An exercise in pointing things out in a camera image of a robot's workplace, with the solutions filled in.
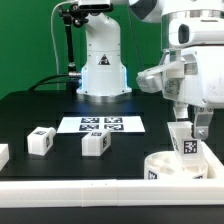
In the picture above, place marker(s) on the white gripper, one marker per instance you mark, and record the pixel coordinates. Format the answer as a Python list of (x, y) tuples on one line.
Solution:
[(201, 85)]

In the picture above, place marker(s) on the white left barrier rail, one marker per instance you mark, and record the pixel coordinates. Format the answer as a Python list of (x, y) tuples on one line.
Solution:
[(4, 155)]

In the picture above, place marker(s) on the white marker sheet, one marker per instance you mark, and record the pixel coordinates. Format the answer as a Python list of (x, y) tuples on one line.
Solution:
[(129, 124)]

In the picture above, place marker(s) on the white front barrier rail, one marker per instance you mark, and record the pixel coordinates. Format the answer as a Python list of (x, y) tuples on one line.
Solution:
[(98, 193)]

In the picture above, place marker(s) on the white right barrier rail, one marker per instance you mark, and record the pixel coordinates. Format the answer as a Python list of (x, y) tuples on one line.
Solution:
[(215, 167)]

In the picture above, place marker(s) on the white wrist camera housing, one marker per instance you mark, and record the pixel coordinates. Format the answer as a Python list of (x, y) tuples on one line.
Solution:
[(185, 32)]

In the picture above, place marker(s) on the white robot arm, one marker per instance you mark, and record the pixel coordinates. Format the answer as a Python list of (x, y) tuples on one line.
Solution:
[(102, 75)]

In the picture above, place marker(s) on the white barrier rail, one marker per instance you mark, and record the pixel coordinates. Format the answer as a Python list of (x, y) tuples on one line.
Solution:
[(215, 167), (4, 155), (98, 193)]

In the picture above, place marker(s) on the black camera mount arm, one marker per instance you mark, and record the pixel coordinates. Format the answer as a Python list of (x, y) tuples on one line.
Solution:
[(72, 17)]

